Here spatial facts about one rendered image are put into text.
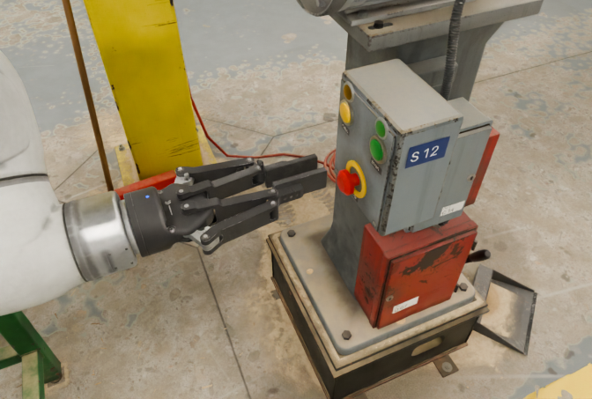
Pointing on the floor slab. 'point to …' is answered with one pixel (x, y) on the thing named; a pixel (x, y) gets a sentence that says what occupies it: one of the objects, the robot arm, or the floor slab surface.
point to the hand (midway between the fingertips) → (296, 177)
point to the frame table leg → (17, 321)
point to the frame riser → (410, 350)
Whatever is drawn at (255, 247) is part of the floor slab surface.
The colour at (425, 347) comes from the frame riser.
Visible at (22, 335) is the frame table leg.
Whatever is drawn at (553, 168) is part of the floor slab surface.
